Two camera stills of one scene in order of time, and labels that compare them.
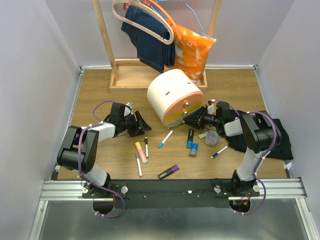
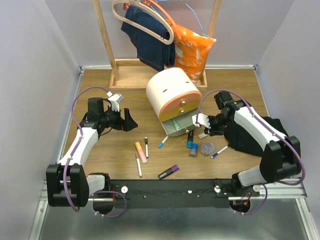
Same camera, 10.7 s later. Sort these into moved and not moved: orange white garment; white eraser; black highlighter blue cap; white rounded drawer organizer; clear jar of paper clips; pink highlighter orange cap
Moved: white rounded drawer organizer; clear jar of paper clips
Not moved: orange white garment; pink highlighter orange cap; white eraser; black highlighter blue cap
